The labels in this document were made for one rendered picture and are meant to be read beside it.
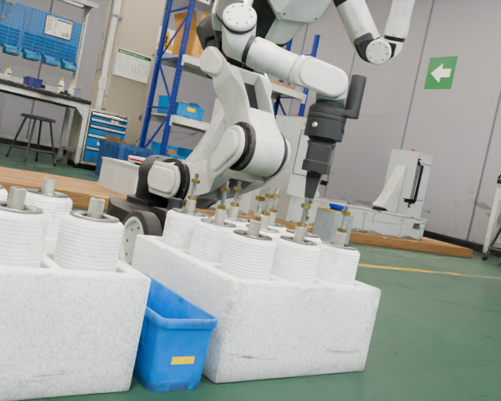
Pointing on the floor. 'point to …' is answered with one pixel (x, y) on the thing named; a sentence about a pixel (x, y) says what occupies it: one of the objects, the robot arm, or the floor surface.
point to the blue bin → (172, 341)
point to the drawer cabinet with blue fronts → (101, 126)
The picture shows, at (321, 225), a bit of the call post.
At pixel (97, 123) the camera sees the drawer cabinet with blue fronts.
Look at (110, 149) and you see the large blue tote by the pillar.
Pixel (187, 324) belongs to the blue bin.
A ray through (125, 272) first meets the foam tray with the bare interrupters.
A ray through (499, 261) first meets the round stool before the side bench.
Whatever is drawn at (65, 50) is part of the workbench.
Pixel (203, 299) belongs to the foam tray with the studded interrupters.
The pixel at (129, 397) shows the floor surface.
